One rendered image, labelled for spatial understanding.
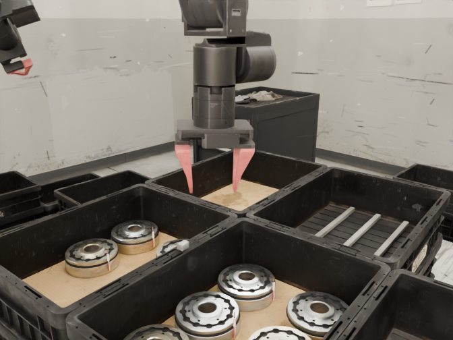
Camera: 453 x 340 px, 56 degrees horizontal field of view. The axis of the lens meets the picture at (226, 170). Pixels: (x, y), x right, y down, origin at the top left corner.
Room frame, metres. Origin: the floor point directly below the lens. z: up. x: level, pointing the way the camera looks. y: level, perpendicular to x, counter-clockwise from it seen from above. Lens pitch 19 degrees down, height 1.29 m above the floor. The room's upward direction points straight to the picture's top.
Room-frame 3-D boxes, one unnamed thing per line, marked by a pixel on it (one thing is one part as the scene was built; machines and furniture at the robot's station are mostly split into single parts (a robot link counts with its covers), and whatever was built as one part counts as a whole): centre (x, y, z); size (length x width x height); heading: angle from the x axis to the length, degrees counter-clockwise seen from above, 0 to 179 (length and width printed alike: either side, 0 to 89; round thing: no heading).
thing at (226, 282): (0.66, -0.04, 0.86); 0.10 x 0.10 x 0.01
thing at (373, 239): (0.84, -0.27, 0.87); 0.40 x 0.30 x 0.11; 142
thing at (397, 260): (0.84, -0.27, 0.92); 0.40 x 0.30 x 0.02; 142
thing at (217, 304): (0.57, 0.03, 0.86); 0.05 x 0.05 x 0.01
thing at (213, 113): (0.58, 0.02, 1.18); 0.10 x 0.07 x 0.07; 96
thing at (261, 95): (2.56, -0.22, 0.88); 0.29 x 0.22 x 0.03; 136
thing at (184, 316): (0.57, 0.03, 0.86); 0.10 x 0.10 x 0.01
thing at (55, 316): (0.71, 0.21, 0.92); 0.40 x 0.30 x 0.02; 142
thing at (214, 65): (0.59, 0.01, 1.24); 0.07 x 0.06 x 0.07; 136
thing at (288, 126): (2.44, -0.17, 0.45); 0.60 x 0.45 x 0.90; 136
